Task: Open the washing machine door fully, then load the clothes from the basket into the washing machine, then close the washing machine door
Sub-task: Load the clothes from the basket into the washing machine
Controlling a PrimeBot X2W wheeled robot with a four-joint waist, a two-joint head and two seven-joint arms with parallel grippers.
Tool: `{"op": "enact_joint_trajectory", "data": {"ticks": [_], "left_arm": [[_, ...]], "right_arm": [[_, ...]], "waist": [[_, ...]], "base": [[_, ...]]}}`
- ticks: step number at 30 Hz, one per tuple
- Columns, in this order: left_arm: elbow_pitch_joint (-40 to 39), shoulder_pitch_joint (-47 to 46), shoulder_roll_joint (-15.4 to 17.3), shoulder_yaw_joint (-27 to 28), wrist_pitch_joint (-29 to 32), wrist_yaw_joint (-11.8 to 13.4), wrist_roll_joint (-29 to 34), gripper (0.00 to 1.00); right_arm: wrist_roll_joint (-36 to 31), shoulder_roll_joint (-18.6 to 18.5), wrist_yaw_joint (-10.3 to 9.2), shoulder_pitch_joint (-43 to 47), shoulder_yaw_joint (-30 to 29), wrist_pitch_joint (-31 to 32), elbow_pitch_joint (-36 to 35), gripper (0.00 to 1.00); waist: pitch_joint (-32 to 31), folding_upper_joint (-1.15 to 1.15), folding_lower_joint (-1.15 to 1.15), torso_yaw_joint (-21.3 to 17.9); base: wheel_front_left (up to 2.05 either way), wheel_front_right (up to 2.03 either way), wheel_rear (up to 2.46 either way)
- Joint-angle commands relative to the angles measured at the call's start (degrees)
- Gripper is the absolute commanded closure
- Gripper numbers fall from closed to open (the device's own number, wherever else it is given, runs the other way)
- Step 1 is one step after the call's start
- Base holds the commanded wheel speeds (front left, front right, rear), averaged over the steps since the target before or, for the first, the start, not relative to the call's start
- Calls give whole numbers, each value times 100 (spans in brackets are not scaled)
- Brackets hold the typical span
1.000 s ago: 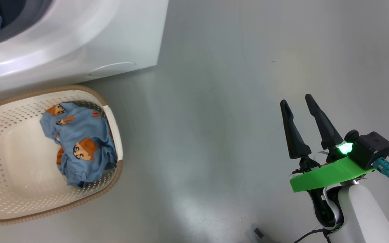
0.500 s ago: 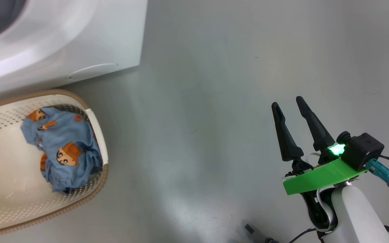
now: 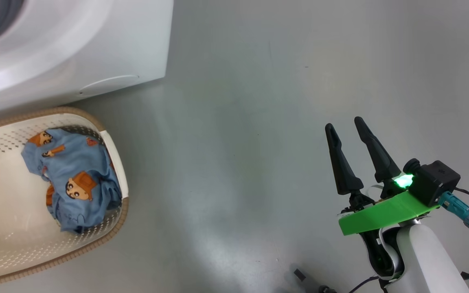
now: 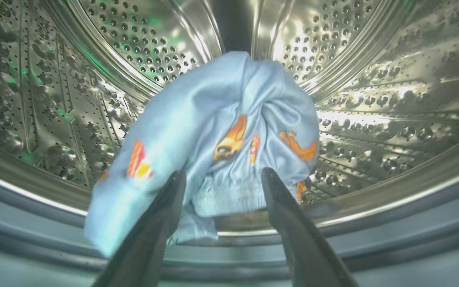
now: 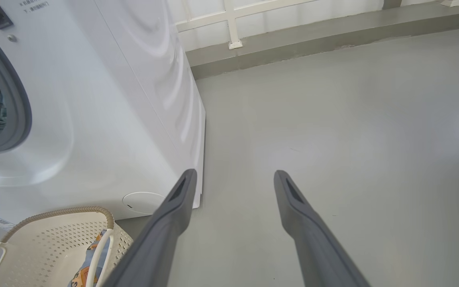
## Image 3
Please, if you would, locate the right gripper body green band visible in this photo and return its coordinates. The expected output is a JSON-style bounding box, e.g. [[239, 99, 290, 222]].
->
[[338, 189, 441, 282]]

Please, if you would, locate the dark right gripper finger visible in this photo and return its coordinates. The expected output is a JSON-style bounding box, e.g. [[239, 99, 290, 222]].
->
[[354, 116, 402, 184], [325, 123, 364, 195]]

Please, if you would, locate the blue cartoon print garment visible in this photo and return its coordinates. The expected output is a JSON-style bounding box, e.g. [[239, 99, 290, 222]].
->
[[21, 128, 122, 234]]

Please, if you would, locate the white front-load washing machine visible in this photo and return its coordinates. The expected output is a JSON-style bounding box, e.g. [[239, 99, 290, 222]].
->
[[0, 0, 174, 118]]

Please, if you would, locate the cream perforated laundry basket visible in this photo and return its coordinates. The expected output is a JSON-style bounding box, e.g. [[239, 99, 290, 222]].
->
[[0, 107, 129, 288]]

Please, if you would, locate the round white filter cover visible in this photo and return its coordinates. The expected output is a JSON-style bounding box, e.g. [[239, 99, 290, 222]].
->
[[79, 74, 140, 96]]

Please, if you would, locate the teal cable connector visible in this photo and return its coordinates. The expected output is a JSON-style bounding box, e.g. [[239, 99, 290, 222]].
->
[[438, 191, 469, 229]]

